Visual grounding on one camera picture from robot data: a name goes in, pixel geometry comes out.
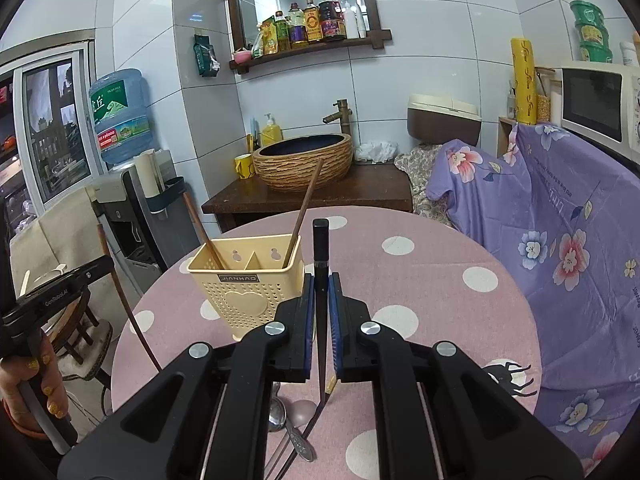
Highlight blue water jug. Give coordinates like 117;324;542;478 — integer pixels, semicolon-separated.
89;68;154;166

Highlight pink polka dot tablecloth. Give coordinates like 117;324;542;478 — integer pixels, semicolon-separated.
112;206;541;479

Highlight dark wooden counter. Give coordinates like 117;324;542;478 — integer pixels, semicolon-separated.
201;165;413;233

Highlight brown white rice cooker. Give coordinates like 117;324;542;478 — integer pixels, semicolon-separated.
407;93;482;145

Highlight brass faucet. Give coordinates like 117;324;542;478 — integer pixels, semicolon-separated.
322;99;352;136

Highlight black chopstick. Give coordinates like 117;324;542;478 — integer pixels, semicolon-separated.
264;431;290;480
276;218;331;479

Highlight yellow soap dispenser bottle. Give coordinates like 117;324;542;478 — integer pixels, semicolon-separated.
260;113;283;148

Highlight green instant noodle cups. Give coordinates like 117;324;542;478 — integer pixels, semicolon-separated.
570;0;613;63

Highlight person's left hand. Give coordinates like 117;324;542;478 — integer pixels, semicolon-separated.
1;334;68;440

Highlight window frame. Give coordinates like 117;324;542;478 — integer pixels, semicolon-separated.
13;41;105;214

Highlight green hanging packet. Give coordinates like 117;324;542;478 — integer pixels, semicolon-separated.
193;35;220;78

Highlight wooden framed mirror shelf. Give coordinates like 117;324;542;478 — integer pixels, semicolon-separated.
226;0;392;75

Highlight brown wooden chopstick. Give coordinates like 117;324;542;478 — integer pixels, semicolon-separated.
96;222;162;372
182;191;224;270
282;159;323;269

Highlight yellow mug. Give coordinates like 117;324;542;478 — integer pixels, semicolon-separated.
234;153;256;180

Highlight yellow roll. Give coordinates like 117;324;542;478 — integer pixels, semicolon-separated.
511;37;537;125

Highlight white microwave oven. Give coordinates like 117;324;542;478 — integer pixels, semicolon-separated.
560;62;639;165

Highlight dark soy sauce bottle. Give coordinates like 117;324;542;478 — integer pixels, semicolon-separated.
319;0;347;41

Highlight water dispenser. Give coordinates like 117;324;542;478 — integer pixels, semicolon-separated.
93;150;198;292

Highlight purple floral cloth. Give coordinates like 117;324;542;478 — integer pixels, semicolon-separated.
426;124;639;479

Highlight wooden stool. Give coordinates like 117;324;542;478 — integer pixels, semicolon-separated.
44;289;113;389

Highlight cream plastic utensil holder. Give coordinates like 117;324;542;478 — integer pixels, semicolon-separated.
188;234;305;340

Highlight woven basin sink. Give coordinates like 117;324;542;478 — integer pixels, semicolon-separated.
252;133;352;192

